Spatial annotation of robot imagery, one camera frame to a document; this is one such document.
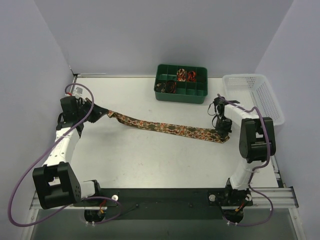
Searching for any paisley patterned necktie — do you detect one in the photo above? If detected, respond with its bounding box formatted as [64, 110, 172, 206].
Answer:
[107, 110, 226, 144]

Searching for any rolled red black tie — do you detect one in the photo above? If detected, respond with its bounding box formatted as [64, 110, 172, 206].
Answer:
[165, 80, 177, 94]

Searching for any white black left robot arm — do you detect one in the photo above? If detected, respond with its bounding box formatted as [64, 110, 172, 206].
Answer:
[32, 96, 109, 210]

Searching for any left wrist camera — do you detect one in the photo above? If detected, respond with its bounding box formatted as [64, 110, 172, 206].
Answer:
[72, 86, 83, 99]

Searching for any rolled cream paisley tie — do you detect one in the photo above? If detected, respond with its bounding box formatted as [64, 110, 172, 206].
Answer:
[176, 68, 187, 82]

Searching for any green compartment organizer box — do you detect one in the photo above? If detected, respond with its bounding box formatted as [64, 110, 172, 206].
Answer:
[153, 64, 209, 104]

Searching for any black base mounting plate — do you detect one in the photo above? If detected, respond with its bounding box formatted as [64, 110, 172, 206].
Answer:
[72, 187, 254, 221]

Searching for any rolled dark brown tie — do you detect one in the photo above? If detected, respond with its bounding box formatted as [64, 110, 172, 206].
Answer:
[154, 82, 166, 93]

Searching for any aluminium front rail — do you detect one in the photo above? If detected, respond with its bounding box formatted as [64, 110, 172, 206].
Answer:
[29, 187, 299, 210]

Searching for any white perforated plastic basket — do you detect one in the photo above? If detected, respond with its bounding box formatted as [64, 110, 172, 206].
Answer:
[222, 74, 285, 126]

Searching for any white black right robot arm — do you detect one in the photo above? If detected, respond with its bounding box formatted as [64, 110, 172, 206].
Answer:
[213, 95, 276, 199]

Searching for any rolled orange black tie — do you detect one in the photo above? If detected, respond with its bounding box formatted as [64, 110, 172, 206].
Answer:
[186, 70, 197, 83]

